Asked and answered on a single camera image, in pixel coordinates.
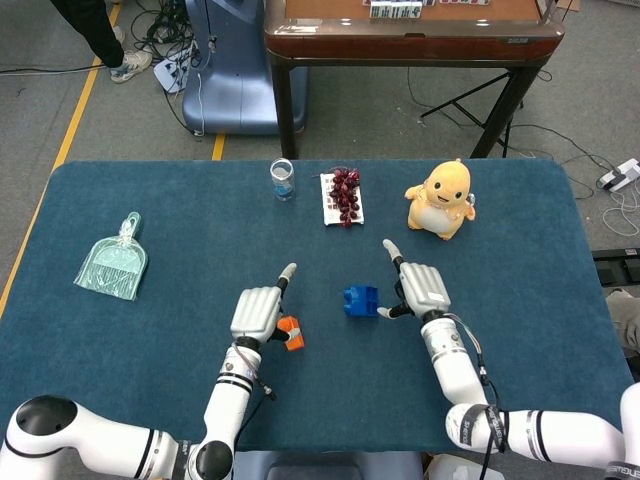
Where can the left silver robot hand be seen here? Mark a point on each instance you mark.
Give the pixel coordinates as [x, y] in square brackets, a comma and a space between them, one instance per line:
[255, 312]

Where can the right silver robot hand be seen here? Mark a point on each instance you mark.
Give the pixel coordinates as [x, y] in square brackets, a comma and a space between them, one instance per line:
[425, 290]

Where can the orange small block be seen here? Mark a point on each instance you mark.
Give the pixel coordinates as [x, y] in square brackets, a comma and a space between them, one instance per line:
[292, 342]

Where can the blue plastic box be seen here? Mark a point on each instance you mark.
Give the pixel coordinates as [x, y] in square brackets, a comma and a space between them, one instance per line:
[360, 300]

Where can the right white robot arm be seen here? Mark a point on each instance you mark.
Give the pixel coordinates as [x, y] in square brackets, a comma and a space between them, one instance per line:
[452, 362]

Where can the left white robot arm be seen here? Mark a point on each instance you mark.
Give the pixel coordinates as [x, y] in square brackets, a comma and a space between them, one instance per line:
[227, 405]

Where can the yellow plush toy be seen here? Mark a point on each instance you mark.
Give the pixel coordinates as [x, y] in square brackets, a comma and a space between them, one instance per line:
[440, 210]

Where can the blue table cloth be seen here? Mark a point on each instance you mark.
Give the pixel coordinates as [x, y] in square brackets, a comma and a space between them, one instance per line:
[200, 225]

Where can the red grape bunch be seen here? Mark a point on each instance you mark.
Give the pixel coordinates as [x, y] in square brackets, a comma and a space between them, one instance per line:
[346, 197]

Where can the white calculator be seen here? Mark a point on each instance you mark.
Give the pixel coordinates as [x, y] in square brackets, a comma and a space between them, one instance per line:
[327, 210]

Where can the white plastic bag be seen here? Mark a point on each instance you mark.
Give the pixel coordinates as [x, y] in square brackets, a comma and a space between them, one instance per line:
[112, 265]

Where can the grey robot torso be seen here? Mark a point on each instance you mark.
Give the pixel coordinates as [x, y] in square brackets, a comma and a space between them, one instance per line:
[325, 467]

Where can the black foot pedal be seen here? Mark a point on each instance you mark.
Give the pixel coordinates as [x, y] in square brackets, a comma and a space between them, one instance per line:
[617, 267]

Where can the white power strip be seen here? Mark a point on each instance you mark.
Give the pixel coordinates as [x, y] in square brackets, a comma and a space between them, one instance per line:
[172, 72]
[622, 175]

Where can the brown mahjong table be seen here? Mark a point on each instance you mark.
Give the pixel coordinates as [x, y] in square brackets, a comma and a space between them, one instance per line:
[415, 42]

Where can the standing mahjong tile row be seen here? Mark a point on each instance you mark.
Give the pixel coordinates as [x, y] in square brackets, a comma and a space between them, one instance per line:
[395, 10]

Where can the person's leg and shoe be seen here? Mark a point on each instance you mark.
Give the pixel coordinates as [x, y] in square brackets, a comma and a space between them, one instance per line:
[100, 30]

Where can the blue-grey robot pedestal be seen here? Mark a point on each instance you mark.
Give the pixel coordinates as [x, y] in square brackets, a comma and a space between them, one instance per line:
[235, 90]

